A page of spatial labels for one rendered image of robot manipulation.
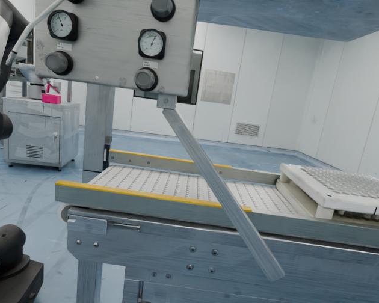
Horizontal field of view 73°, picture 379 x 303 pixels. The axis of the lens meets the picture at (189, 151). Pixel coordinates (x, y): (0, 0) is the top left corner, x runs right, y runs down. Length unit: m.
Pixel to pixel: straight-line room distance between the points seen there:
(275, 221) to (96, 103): 0.53
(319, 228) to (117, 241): 0.35
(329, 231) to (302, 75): 6.11
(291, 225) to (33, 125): 2.99
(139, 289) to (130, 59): 0.45
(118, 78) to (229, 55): 5.59
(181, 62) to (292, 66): 6.09
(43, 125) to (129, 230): 2.76
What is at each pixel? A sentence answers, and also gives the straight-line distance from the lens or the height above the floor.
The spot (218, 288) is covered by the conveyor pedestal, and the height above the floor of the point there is 0.67.
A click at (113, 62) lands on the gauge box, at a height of 1.08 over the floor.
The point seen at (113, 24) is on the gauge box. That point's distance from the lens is 0.40.
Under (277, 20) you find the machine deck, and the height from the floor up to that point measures 1.24.
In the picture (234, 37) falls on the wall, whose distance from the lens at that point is 6.03.
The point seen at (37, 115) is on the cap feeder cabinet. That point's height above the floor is 0.62.
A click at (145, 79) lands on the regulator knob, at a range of 0.36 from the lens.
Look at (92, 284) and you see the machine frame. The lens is 0.96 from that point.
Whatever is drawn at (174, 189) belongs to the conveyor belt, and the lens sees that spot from 0.59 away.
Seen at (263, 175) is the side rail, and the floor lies 0.86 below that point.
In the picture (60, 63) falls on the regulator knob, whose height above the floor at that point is 1.06.
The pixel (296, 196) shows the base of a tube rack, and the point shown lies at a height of 0.86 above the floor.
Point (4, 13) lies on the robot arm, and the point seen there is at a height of 1.19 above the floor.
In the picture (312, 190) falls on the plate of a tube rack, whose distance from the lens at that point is 0.55.
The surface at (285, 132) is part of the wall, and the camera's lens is 6.47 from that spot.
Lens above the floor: 1.05
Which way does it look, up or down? 12 degrees down
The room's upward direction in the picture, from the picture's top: 8 degrees clockwise
